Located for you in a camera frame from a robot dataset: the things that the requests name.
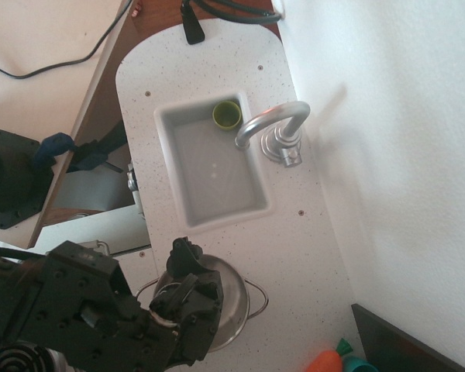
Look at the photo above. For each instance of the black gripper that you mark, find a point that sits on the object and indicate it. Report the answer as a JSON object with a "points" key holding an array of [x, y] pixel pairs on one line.
{"points": [[182, 320]]}

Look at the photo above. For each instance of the stainless steel pot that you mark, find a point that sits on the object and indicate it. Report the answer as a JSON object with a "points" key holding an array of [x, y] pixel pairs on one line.
{"points": [[242, 300]]}

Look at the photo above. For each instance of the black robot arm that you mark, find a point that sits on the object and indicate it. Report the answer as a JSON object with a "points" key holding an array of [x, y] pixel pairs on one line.
{"points": [[77, 302]]}

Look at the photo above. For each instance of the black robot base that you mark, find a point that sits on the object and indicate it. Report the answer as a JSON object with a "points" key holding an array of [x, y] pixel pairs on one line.
{"points": [[24, 184]]}

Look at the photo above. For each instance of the wooden toy kitchen cabinet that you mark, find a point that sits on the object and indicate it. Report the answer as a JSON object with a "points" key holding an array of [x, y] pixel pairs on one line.
{"points": [[98, 129]]}

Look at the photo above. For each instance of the white toy sink basin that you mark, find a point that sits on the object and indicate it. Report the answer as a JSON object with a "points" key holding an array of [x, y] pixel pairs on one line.
{"points": [[213, 183]]}

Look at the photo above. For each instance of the silver cabinet knob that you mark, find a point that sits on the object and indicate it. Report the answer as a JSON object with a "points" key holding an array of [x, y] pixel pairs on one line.
{"points": [[134, 188]]}

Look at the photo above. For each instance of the orange toy carrot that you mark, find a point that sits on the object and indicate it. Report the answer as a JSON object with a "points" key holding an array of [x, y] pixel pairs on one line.
{"points": [[331, 360]]}

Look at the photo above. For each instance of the silver toy faucet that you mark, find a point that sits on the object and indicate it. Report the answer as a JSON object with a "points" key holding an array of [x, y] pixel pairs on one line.
{"points": [[281, 138]]}

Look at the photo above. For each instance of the toy stove burner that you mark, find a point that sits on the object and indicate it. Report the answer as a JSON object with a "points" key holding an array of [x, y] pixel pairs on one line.
{"points": [[23, 356]]}

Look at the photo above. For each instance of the green plastic cup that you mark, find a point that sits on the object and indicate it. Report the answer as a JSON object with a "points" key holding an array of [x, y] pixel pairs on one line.
{"points": [[227, 115]]}

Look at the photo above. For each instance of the teal plastic toy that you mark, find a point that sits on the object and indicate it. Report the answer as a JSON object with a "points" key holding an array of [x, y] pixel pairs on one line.
{"points": [[356, 364]]}

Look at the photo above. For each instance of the dark board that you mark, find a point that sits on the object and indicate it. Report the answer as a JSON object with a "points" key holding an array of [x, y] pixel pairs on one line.
{"points": [[388, 348]]}

